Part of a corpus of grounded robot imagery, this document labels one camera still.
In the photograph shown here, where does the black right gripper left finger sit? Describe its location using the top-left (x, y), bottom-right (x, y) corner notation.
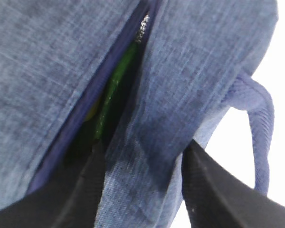
top-left (0, 141), bottom-right (105, 228)

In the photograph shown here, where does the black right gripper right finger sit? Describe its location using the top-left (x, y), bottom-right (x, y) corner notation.
top-left (181, 140), bottom-right (285, 228)

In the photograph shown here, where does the navy blue lunch bag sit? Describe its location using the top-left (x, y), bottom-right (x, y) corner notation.
top-left (0, 0), bottom-right (278, 228)

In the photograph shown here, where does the green cucumber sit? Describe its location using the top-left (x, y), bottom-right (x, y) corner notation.
top-left (76, 41), bottom-right (140, 152)

